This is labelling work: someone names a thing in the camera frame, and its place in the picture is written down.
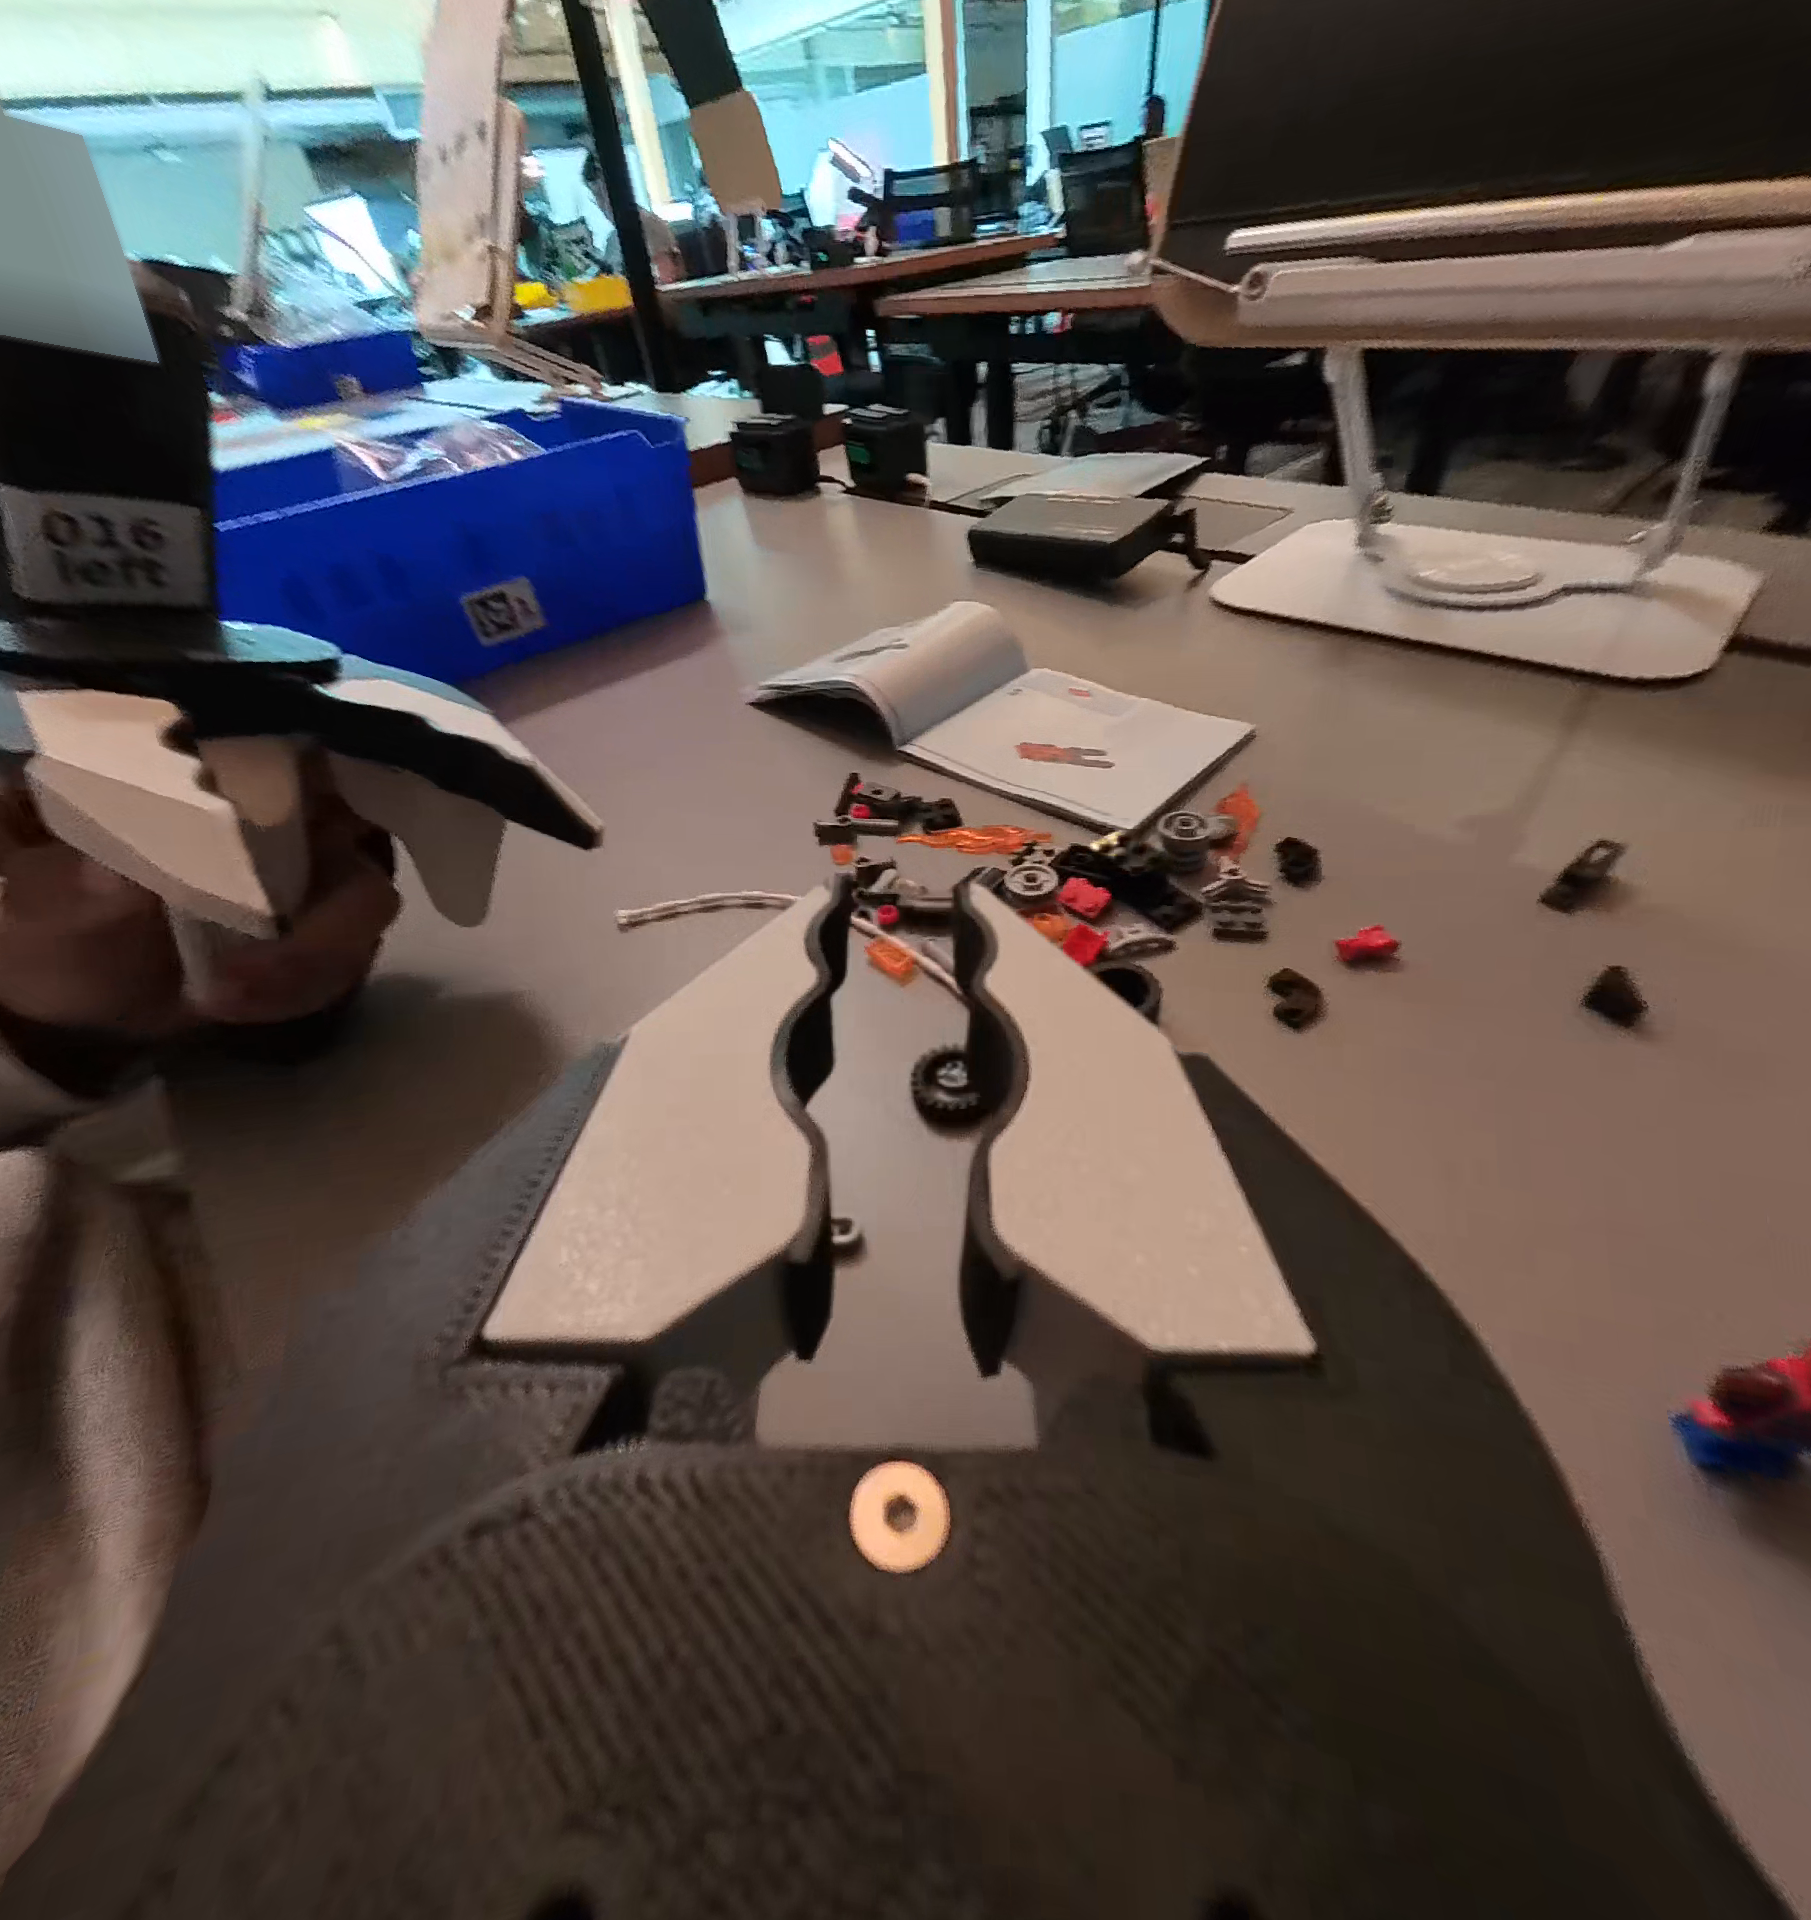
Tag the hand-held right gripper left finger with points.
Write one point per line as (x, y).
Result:
(666, 1185)

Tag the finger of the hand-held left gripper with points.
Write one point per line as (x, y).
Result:
(139, 810)
(441, 750)

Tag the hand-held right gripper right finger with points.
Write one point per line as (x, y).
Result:
(1146, 1200)

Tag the small black lego wheel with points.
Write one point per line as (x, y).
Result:
(926, 1103)

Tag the pile of lego pieces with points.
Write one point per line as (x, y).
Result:
(1099, 885)

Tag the lego instruction booklet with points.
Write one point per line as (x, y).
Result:
(1084, 735)

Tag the person's left forearm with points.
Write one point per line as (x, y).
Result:
(50, 1425)

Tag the large black lego tyre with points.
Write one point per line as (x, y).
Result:
(1128, 984)

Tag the black lego piece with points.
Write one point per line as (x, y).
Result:
(1615, 999)
(1580, 878)

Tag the red blue lego figure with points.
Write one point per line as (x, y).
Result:
(1775, 1403)

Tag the person's left hand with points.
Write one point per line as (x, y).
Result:
(94, 915)

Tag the large blue plastic bin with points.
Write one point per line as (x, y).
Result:
(470, 555)

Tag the small blue plastic bin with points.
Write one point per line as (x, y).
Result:
(320, 367)

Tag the clear plastic bags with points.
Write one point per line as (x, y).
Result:
(441, 447)

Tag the black charger block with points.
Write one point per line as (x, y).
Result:
(773, 458)
(882, 450)

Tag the cardboard sign with stand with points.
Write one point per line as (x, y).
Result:
(467, 180)

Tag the yellow bin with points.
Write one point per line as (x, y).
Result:
(574, 295)

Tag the black pillar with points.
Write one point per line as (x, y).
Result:
(606, 180)

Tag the wooden office desk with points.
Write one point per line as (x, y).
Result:
(845, 269)
(1024, 289)

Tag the black power adapter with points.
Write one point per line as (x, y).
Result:
(1070, 533)

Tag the black brown board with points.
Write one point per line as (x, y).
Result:
(717, 105)

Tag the white laptop stand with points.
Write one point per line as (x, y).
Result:
(1565, 617)

